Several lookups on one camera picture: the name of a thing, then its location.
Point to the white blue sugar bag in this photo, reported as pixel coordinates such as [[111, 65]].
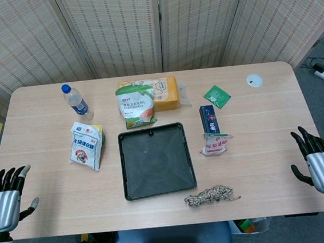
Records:
[[84, 147]]

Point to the orange yellow snack package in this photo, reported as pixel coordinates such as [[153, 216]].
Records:
[[166, 93]]

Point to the dark blue rectangular box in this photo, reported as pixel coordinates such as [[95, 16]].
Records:
[[209, 119]]

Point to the clear bottle with blue cap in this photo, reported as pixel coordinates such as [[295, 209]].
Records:
[[77, 102]]

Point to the bin with colourful blocks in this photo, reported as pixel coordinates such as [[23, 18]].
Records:
[[248, 225]]

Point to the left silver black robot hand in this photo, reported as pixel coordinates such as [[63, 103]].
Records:
[[4, 208]]

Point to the blue chair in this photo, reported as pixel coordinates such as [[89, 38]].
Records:
[[170, 241]]

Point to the green white corn starch bag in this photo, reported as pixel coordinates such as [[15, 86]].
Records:
[[134, 107]]

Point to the small pink white packet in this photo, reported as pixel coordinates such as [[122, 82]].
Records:
[[216, 146]]

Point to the small green sachet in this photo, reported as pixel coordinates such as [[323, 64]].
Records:
[[217, 96]]

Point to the black square plastic tray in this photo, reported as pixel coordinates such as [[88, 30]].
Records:
[[154, 162]]

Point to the beige woven folding screen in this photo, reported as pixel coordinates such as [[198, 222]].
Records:
[[28, 39]]

